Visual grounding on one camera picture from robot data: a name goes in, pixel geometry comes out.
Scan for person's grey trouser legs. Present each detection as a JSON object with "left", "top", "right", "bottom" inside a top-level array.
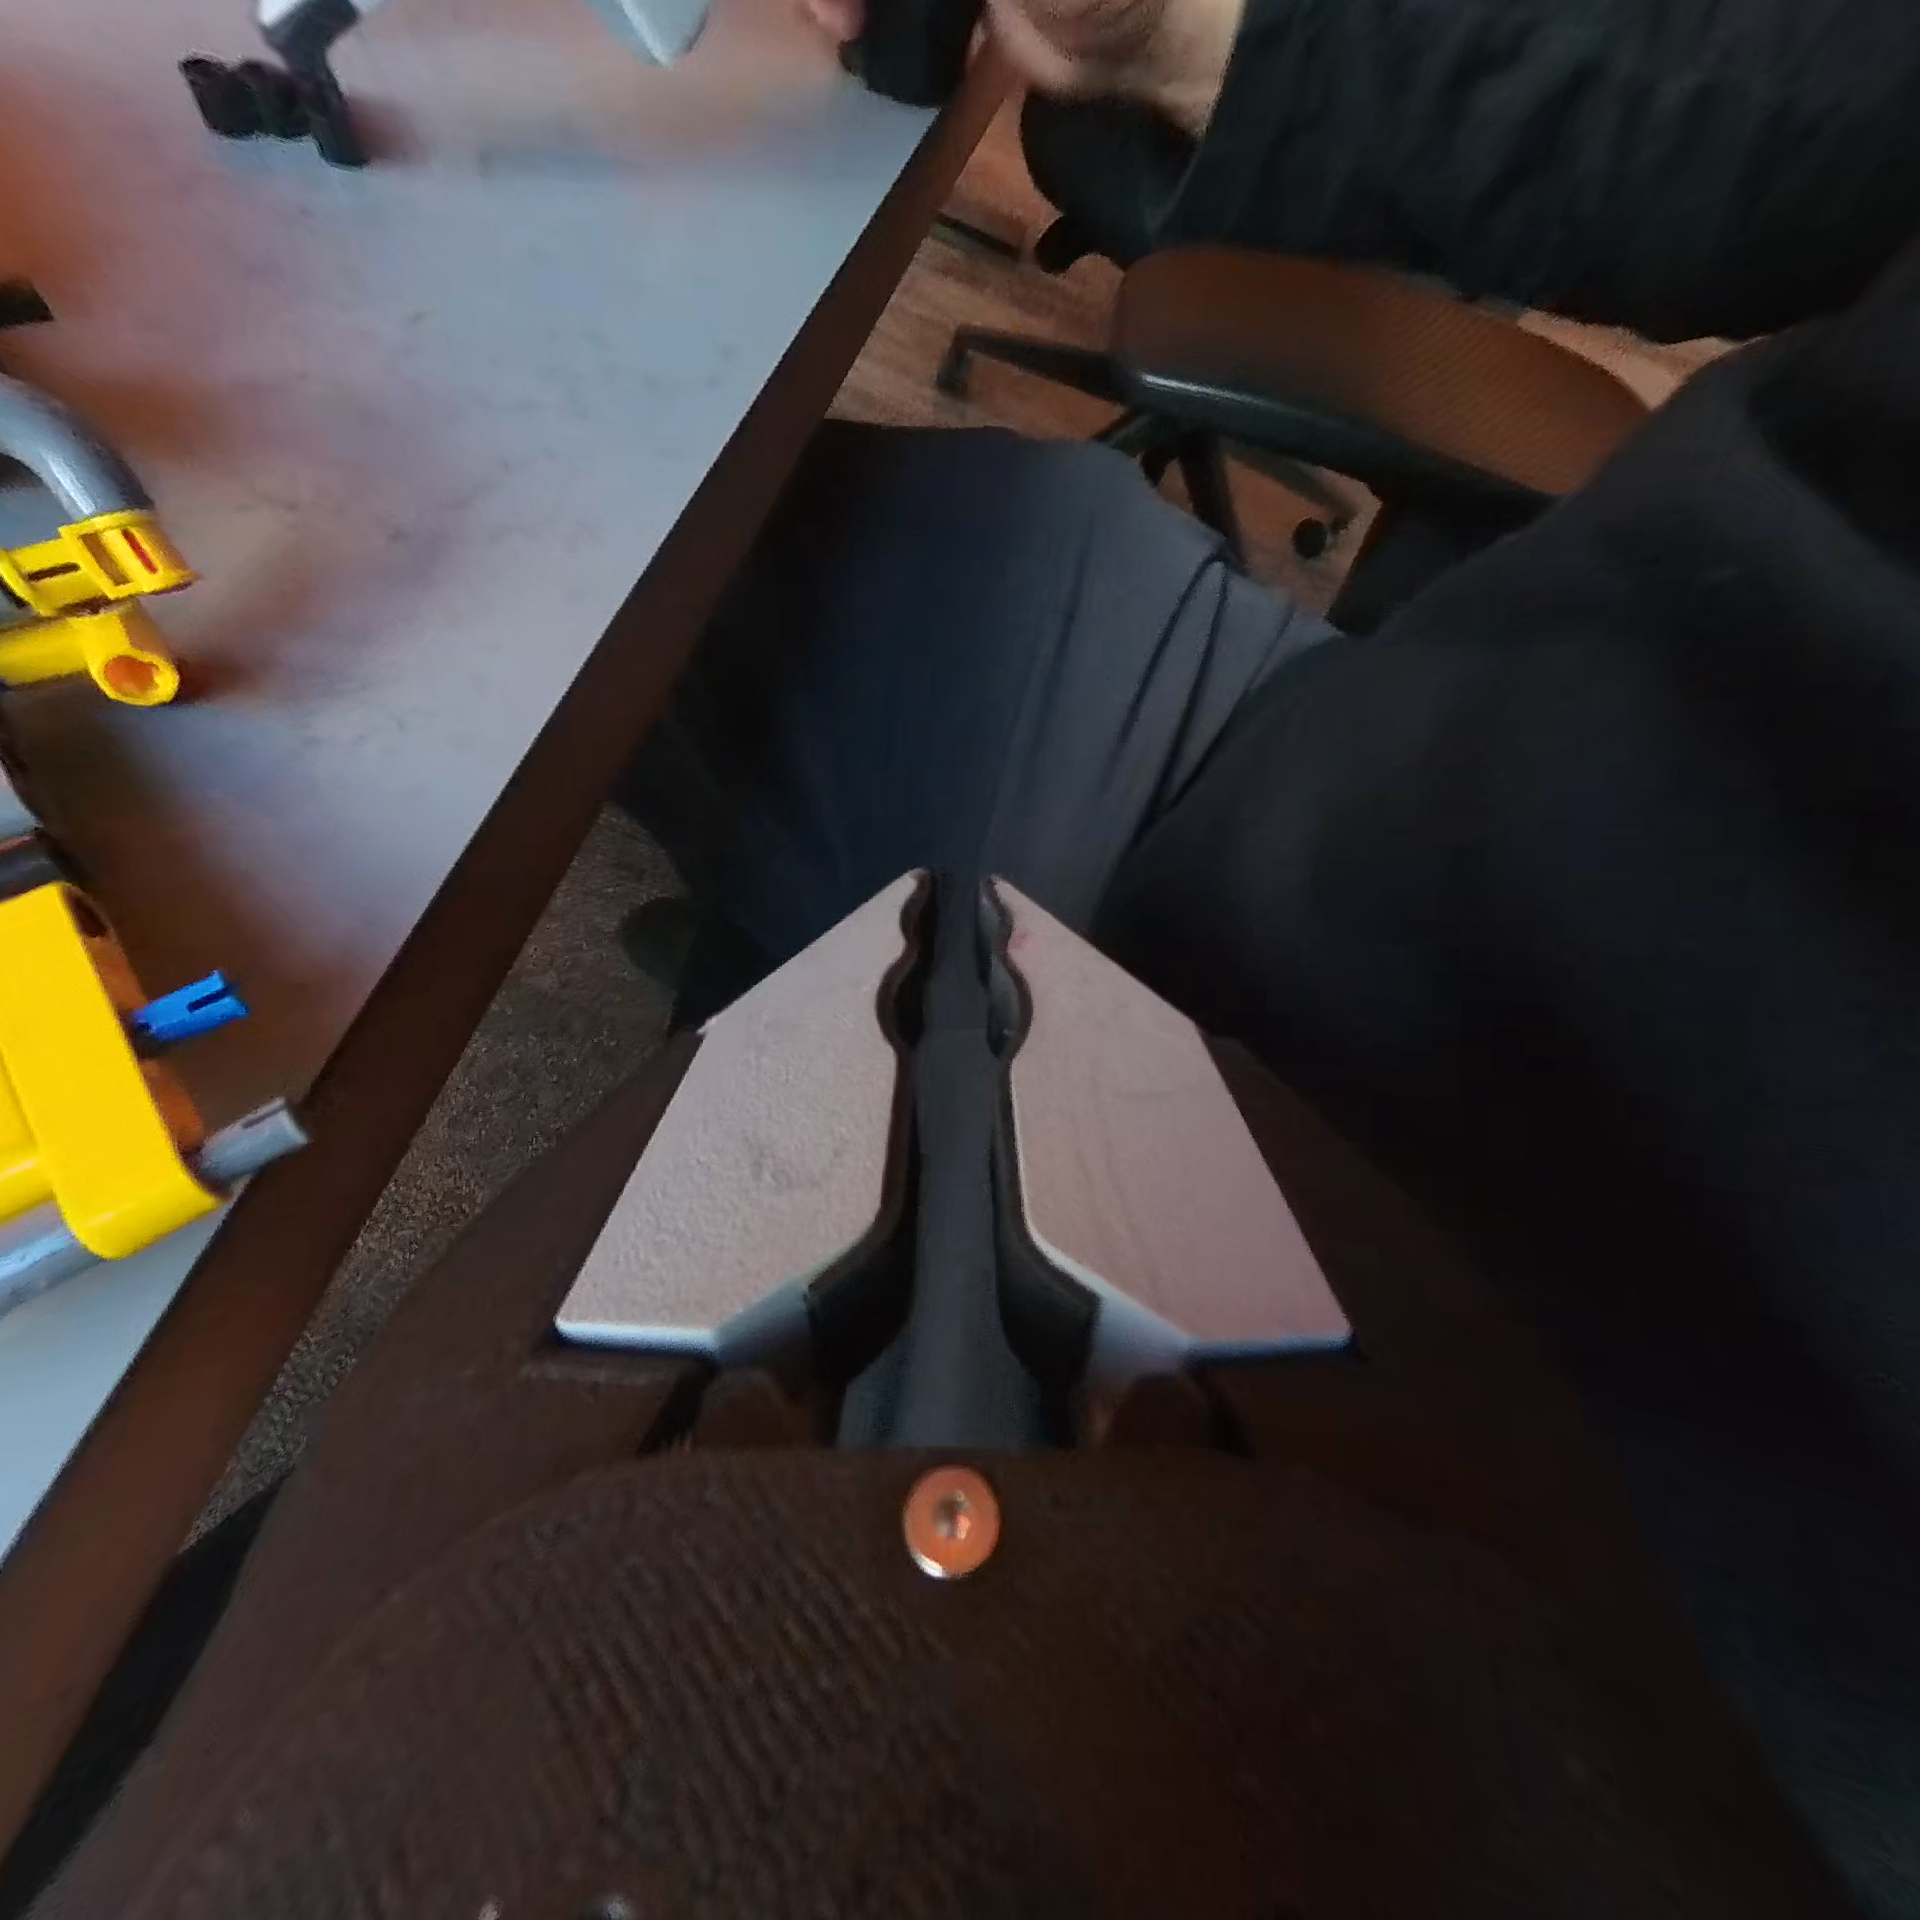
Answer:
[{"left": 619, "top": 419, "right": 1352, "bottom": 1034}]

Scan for grey desk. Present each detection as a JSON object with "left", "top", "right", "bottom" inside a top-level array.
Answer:
[{"left": 0, "top": 0, "right": 1020, "bottom": 1833}]

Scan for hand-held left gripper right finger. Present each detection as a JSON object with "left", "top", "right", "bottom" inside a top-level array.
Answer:
[{"left": 984, "top": 877, "right": 1357, "bottom": 1377}]

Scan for person's right hand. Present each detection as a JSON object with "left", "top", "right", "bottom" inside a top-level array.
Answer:
[{"left": 801, "top": 0, "right": 1250, "bottom": 141}]

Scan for black connector brick piece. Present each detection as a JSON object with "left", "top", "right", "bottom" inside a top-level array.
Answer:
[{"left": 180, "top": 54, "right": 372, "bottom": 168}]

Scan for person's right forearm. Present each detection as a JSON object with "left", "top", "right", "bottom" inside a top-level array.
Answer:
[{"left": 1020, "top": 0, "right": 1920, "bottom": 350}]

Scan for yellow toy brick vehicle model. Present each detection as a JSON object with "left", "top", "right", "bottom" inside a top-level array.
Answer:
[{"left": 0, "top": 375, "right": 312, "bottom": 1323}]

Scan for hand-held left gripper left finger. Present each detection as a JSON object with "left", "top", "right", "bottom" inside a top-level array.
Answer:
[{"left": 556, "top": 870, "right": 921, "bottom": 1368}]

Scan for black office chair with armrest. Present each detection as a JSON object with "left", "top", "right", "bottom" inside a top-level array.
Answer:
[{"left": 1111, "top": 244, "right": 1650, "bottom": 630}]

